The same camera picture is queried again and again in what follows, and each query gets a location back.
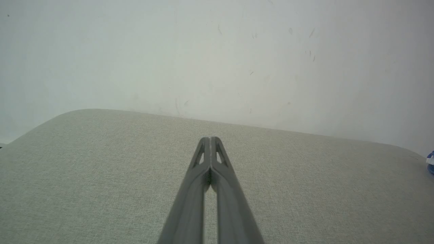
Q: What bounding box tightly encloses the grey fabric sofa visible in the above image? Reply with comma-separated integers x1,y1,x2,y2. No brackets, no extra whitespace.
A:
0,108,434,244

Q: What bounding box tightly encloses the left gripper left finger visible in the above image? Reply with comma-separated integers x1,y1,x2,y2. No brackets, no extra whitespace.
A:
157,137,212,244

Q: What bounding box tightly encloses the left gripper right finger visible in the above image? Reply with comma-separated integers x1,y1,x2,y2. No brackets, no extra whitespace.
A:
210,137,266,244

